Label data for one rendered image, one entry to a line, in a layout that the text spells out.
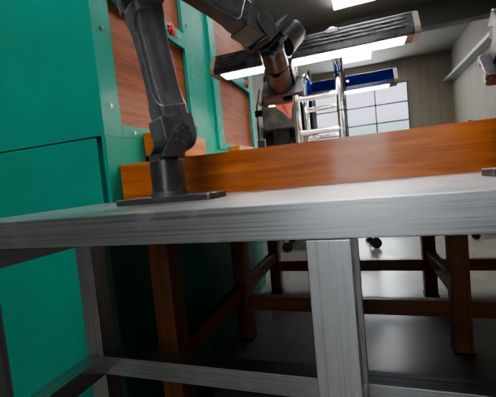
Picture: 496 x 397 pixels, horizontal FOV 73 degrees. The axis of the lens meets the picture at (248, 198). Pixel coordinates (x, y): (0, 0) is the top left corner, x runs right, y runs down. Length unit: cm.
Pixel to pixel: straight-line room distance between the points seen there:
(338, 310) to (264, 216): 12
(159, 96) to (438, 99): 906
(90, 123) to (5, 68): 32
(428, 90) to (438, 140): 877
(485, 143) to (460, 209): 43
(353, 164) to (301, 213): 40
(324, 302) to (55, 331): 92
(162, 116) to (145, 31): 15
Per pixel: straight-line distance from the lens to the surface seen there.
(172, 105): 62
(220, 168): 80
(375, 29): 111
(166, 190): 61
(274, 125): 570
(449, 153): 75
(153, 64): 64
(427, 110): 944
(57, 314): 114
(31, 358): 128
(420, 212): 35
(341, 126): 122
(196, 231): 39
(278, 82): 83
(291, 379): 72
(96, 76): 96
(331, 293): 36
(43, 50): 110
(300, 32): 87
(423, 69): 961
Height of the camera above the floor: 70
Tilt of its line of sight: 4 degrees down
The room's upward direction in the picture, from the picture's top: 6 degrees counter-clockwise
